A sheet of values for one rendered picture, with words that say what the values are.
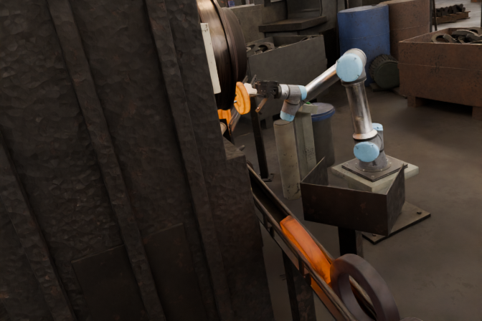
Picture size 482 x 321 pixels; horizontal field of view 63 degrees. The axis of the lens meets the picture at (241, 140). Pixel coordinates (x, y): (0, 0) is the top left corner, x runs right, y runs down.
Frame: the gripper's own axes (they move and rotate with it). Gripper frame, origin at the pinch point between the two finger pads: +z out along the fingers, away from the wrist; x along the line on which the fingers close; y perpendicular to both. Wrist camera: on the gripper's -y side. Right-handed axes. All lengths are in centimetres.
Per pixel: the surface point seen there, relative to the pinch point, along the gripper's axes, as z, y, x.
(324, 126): -88, -27, -55
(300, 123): -57, -21, -36
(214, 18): 31, 30, 49
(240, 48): 19, 22, 44
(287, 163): -48, -46, -31
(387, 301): 17, -22, 127
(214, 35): 31, 25, 52
